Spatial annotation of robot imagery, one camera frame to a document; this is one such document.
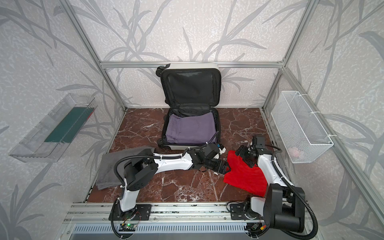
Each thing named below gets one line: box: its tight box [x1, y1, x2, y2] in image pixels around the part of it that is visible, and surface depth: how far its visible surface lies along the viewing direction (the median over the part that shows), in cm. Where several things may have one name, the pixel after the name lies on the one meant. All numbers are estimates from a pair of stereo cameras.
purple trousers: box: [166, 112, 217, 144], surface depth 101 cm
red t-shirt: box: [223, 150, 268, 197], surface depth 84 cm
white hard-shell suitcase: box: [156, 62, 222, 151], surface depth 98 cm
